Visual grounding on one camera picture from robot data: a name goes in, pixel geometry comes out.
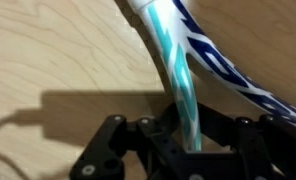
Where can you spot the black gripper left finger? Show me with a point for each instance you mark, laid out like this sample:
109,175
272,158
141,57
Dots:
128,150

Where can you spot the white blue teal tennis racket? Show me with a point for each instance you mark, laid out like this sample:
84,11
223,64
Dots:
174,50

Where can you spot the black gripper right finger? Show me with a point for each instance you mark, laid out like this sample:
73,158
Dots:
268,146

